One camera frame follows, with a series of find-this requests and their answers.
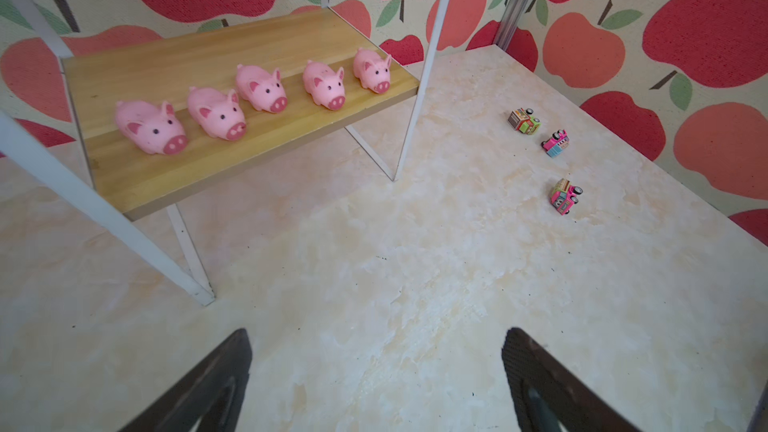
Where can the pink green toy car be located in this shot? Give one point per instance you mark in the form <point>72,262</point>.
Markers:
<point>556,144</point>

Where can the pink toy pig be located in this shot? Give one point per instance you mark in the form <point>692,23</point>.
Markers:
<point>372,70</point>
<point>324,85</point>
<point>153,129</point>
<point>219,114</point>
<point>263,90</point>

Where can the brown toy block car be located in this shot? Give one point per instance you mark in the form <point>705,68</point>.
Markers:
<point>524,120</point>

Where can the small pink toy car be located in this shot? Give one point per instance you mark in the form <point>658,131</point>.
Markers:
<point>564,196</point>

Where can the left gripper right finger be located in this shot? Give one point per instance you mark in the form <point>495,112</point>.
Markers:
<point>547,396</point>

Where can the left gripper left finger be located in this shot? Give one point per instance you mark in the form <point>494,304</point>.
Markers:
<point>209,397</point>

